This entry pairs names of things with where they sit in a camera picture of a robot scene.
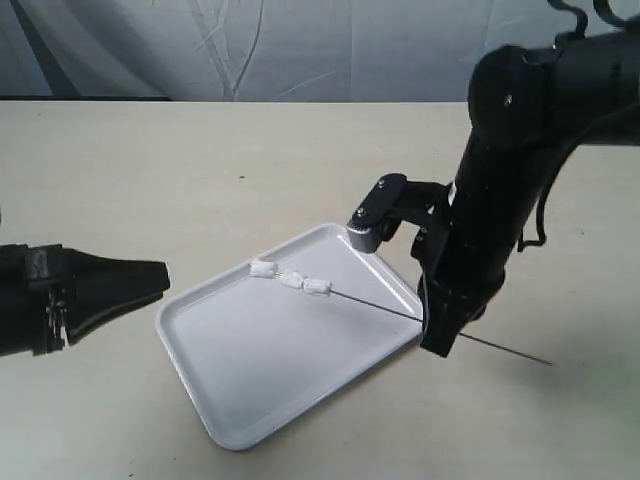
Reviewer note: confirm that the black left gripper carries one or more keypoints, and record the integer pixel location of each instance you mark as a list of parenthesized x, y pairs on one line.
[(60, 316)]

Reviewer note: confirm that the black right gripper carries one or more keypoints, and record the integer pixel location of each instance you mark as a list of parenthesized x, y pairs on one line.
[(463, 254)]

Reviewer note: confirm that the thin metal skewer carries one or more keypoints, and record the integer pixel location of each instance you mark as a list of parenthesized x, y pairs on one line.
[(476, 339)]

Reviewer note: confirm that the white marshmallow piece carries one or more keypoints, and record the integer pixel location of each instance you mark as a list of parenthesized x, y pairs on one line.
[(292, 279), (259, 268), (318, 287)]

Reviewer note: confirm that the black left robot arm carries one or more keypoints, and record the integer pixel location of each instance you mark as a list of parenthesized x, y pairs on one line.
[(15, 323)]

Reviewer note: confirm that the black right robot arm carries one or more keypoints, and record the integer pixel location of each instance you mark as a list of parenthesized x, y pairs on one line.
[(530, 109)]

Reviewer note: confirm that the white rectangular plastic tray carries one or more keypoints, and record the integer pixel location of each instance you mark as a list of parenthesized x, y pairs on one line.
[(253, 355)]

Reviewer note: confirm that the grey wrinkled backdrop cloth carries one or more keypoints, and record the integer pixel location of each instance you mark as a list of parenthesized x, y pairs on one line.
[(260, 51)]

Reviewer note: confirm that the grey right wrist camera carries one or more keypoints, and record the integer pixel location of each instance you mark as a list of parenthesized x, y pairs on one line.
[(366, 228)]

